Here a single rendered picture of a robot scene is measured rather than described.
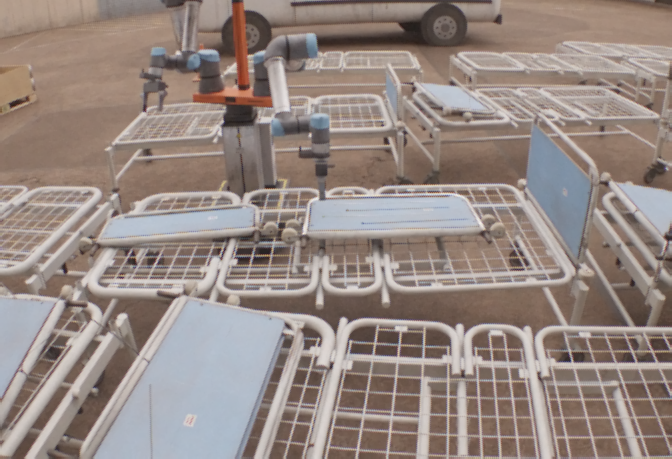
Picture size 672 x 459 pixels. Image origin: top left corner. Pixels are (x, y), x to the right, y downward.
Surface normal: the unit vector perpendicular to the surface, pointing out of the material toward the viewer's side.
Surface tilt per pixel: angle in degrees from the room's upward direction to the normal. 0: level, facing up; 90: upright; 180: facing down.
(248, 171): 90
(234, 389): 7
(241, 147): 90
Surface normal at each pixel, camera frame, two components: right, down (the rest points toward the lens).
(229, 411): 0.09, -0.88
